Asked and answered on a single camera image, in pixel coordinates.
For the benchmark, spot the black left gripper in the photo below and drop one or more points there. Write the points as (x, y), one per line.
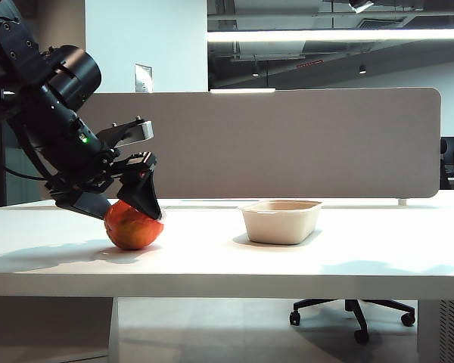
(81, 162)

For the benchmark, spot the orange fruit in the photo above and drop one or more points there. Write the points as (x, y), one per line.
(132, 232)

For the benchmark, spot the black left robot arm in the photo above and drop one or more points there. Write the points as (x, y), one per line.
(11, 53)

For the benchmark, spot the beige paper lunchbox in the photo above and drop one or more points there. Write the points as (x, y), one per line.
(280, 225)

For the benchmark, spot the white solid table leg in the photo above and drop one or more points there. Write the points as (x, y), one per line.
(49, 329)

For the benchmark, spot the white bar behind divider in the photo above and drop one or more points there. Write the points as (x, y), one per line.
(242, 91)

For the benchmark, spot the grey desk divider panel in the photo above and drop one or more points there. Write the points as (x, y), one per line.
(287, 143)

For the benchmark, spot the black hanging ceiling lamp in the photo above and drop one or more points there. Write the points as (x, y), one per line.
(255, 73)

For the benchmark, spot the black office chair base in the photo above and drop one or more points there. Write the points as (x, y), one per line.
(357, 312)

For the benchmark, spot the long ceiling light strip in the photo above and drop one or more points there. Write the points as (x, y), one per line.
(336, 35)

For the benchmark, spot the black ceiling spot lamp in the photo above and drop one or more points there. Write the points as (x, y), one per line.
(362, 70)

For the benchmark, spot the white perforated table leg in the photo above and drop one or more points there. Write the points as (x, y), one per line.
(444, 332)

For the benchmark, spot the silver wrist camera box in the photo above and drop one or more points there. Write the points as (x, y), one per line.
(136, 131)

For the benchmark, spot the silver wall plate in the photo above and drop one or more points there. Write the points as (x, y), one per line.
(143, 78)

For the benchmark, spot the white divider bracket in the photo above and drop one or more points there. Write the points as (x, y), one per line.
(401, 202)

